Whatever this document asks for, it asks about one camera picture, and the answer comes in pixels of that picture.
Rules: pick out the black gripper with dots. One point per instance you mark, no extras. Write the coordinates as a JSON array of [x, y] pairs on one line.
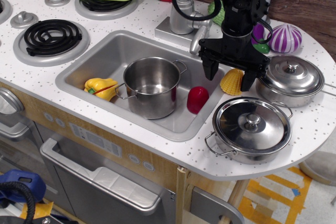
[[234, 51]]

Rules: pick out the yellow toy corn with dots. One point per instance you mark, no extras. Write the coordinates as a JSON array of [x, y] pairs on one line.
[[231, 82]]

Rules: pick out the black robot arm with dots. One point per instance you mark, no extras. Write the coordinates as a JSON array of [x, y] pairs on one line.
[[242, 15]]

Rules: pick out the tall steel pot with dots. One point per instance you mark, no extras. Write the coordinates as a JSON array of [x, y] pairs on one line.
[[150, 86]]

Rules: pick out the grey sink basin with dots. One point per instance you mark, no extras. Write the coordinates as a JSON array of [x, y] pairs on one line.
[[110, 57]]

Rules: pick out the red toy pepper piece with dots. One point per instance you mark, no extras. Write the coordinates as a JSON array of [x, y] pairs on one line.
[[196, 99]]

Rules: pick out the purple toy eggplant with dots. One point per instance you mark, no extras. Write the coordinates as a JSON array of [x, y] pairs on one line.
[[258, 33]]

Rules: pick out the green toy bitter gourd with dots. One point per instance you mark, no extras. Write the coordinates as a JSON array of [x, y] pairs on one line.
[[219, 18]]

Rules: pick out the silver toy faucet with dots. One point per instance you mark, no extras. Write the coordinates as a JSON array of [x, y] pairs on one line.
[[183, 31]]

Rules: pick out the steel lidded pan front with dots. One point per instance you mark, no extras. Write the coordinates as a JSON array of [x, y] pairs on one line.
[[251, 130]]

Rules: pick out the steel lidded pan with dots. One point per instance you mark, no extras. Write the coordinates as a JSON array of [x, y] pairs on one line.
[[251, 130], [292, 81]]

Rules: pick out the steel lidded pan back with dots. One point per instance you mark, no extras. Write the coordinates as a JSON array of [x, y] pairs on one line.
[[292, 81]]

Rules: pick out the purple striped toy onion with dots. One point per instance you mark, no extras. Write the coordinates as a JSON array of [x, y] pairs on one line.
[[285, 38]]

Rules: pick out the yellow toy bell pepper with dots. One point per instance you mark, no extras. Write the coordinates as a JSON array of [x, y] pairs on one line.
[[102, 88]]

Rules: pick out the black coil burner middle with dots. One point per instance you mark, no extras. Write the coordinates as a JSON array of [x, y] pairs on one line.
[[105, 10]]

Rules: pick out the black coil burner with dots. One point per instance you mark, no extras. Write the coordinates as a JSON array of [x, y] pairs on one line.
[[50, 43], [105, 10]]

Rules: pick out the silver dishwasher door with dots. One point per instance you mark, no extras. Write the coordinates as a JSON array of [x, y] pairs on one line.
[[102, 191]]

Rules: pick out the black coil burner front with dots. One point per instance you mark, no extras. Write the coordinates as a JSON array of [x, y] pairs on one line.
[[50, 43]]

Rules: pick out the silver stove knob front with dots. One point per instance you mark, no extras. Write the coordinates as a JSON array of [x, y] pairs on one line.
[[23, 20]]

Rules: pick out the blue clamp tool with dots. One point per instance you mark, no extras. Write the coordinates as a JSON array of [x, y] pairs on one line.
[[19, 185]]

